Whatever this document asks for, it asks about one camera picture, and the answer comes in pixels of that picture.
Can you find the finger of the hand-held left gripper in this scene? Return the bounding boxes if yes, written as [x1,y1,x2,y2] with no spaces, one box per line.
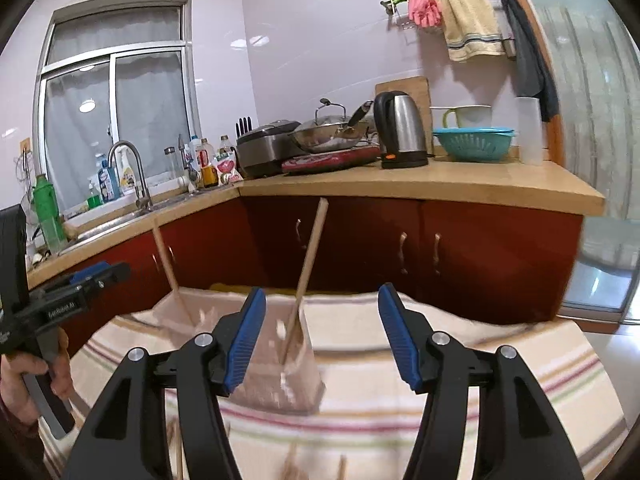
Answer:
[75,262,132,295]
[69,261,113,288]

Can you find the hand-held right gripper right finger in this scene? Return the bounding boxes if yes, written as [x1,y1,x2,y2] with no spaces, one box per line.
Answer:
[377,282,586,480]

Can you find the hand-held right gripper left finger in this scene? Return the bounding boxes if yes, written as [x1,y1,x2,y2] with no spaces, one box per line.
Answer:
[62,287,268,480]

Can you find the pink perforated utensil holder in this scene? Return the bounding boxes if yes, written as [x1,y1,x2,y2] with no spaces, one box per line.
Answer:
[150,287,327,415]

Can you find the person's left forearm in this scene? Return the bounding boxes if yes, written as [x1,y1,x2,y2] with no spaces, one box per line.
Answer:
[0,407,43,466]

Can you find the person's left hand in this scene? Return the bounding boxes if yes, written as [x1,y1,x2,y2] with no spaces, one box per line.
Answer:
[0,331,73,433]

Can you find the steel sink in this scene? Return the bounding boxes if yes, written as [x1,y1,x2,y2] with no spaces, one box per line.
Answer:
[62,199,168,253]

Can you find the green plastic bottle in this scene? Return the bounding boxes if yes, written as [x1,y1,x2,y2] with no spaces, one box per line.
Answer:
[31,172,67,257]

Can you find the striped cloth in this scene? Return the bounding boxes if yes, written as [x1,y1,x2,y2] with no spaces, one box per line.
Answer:
[40,287,632,480]

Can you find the blue detergent bottle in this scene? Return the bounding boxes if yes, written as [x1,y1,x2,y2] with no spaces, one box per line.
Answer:
[97,155,121,202]

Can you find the steel faucet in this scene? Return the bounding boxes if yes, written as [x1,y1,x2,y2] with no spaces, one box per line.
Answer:
[107,140,154,212]

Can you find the white spray bottle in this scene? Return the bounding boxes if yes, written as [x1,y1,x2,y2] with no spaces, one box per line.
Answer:
[117,152,139,196]

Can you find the red kitchen cabinet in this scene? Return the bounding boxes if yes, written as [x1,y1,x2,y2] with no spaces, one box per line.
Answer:
[27,194,586,358]

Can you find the pink seasoning packet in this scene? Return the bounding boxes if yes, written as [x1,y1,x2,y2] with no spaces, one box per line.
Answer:
[218,157,244,184]

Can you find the sliding window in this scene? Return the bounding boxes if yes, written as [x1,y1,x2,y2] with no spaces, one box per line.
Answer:
[34,0,195,213]

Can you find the steel rice cooker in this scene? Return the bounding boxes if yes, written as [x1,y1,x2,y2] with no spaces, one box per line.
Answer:
[235,120,302,179]

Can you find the red induction cooker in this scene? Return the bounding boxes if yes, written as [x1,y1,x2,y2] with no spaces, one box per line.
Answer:
[281,144,384,176]

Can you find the steel electric kettle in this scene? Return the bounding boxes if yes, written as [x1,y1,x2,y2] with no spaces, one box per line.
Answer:
[372,91,431,170]

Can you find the teal colander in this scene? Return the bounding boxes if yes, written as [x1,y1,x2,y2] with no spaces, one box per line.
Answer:
[432,126,517,163]

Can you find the steel wok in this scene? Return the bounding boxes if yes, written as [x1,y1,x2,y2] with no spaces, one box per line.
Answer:
[287,122,377,154]

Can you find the white and green cup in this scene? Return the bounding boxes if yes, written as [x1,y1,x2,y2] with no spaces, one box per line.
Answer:
[429,105,494,130]

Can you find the translucent white container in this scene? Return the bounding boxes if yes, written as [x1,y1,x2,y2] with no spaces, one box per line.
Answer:
[515,96,545,167]

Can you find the wooden cutting board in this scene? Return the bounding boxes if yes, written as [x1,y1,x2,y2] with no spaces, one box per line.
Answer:
[375,76,434,155]

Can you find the dark grey cloth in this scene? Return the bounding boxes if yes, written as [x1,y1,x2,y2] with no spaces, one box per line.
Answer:
[497,0,560,123]

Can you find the metal towel rack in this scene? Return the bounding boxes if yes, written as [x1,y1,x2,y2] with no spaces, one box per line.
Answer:
[380,0,518,59]

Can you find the yellow towel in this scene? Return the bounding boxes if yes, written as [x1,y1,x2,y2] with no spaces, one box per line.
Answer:
[432,0,507,63]

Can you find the pink rubber gloves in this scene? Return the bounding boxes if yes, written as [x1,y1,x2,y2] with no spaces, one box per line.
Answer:
[407,0,445,29]

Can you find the black handled spatula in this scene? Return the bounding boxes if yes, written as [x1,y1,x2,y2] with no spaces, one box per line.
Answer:
[339,100,375,137]

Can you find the glass door with wooden frame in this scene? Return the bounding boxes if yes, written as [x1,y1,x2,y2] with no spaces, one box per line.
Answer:
[492,0,640,323]

